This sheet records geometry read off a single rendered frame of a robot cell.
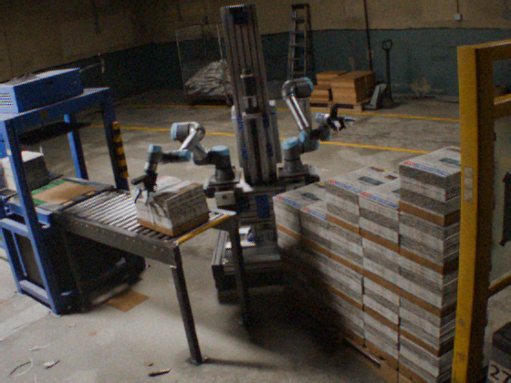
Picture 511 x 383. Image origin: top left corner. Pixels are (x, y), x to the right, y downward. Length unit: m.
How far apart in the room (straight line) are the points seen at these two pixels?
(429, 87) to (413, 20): 1.20
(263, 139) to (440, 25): 6.21
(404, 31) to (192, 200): 7.30
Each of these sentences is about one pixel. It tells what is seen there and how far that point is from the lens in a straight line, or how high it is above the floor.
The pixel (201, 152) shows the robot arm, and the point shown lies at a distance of 3.91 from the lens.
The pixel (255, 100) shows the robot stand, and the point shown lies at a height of 1.33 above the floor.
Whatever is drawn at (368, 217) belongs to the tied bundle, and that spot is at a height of 0.96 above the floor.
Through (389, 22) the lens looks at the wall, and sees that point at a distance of 10.13.
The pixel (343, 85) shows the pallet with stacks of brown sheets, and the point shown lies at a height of 0.45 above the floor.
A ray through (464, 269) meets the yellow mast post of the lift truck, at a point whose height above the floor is 1.04.
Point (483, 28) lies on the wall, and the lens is 9.51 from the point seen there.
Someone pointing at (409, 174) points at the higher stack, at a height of 1.25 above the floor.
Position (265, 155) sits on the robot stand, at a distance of 4.04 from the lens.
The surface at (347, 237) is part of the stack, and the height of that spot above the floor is 0.79.
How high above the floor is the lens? 2.06
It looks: 20 degrees down
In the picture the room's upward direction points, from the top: 8 degrees counter-clockwise
